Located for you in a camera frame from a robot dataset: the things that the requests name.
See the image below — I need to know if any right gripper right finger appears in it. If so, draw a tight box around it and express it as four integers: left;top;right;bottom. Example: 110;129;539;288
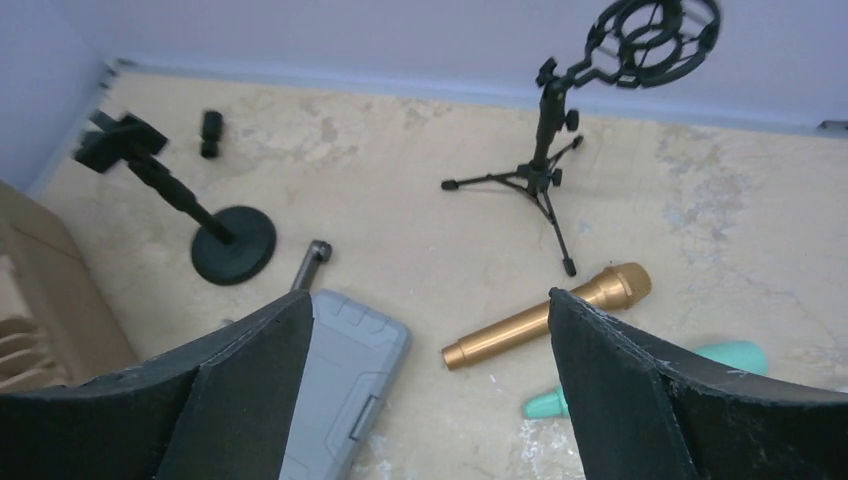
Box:
548;288;847;479

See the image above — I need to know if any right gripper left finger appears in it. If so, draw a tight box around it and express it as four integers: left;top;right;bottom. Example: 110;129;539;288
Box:
1;292;313;479

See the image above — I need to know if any teal microphone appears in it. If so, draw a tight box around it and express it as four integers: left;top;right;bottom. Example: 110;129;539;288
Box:
523;340;770;421

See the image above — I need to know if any gold microphone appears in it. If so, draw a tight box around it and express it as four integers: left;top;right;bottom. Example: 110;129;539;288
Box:
441;262;653;371

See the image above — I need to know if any black clip stand round base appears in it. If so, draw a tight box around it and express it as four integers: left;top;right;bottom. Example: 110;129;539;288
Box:
73;110;277;286

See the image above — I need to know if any black tripod shock mount stand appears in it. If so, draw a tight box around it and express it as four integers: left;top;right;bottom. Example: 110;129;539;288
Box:
441;0;723;277

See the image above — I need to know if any grey plastic case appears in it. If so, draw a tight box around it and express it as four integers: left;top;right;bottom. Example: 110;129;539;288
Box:
279;289;411;479

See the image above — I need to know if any grey metal T-bar tool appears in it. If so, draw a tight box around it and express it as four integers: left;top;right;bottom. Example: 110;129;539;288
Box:
290;240;333;291

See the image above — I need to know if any tan hard case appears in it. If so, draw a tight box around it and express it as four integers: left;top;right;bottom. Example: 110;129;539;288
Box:
1;184;139;393

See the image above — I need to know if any small black adapter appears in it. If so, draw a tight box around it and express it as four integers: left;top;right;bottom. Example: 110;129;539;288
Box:
200;110;224;159

